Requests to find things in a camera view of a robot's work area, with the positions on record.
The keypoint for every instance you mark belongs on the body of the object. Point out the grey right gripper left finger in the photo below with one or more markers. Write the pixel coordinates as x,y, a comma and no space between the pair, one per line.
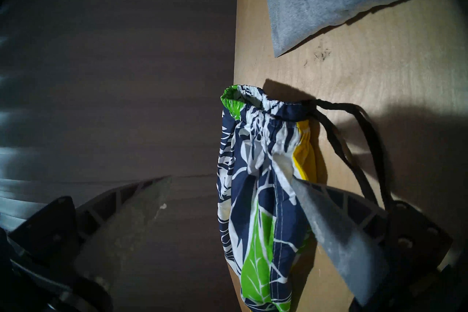
117,231

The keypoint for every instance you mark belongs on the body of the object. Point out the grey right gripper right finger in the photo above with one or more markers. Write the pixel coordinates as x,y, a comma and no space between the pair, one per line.
343,238

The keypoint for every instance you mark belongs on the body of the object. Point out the navy green floral shorts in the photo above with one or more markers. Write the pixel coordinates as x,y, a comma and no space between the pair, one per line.
256,187

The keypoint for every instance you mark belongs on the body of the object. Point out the beige pleated curtain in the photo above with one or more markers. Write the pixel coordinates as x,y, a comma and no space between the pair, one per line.
36,190

